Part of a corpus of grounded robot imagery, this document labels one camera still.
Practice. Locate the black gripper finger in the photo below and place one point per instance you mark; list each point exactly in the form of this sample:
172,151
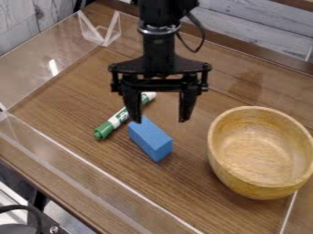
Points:
188,99
133,102

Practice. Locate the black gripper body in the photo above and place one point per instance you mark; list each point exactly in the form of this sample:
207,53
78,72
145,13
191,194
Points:
160,70

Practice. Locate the blue foam block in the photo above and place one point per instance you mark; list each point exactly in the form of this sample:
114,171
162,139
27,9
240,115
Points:
152,139

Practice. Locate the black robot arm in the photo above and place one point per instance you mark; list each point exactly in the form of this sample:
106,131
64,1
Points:
160,20

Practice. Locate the brown wooden bowl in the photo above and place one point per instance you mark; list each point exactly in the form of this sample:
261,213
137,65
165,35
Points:
260,152

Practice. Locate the green white dry-erase marker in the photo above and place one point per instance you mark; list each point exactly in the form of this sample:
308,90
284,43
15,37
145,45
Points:
105,129

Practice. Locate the clear acrylic tray wall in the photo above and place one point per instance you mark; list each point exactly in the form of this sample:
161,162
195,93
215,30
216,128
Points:
55,91

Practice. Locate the black metal table bracket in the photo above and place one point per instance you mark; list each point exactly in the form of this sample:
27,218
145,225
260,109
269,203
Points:
50,226

